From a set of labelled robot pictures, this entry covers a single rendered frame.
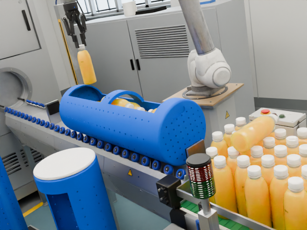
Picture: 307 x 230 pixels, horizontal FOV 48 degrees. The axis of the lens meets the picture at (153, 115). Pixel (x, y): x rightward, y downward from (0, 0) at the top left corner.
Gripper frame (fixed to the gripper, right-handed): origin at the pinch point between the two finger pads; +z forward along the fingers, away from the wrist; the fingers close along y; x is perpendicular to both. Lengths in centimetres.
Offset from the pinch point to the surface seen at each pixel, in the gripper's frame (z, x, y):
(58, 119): 54, -53, 4
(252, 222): 51, 121, 25
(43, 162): 45, 26, 48
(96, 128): 40, 28, 19
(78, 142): 56, -4, 16
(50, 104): 41, -51, 7
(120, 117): 31, 49, 16
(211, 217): 39, 120, 41
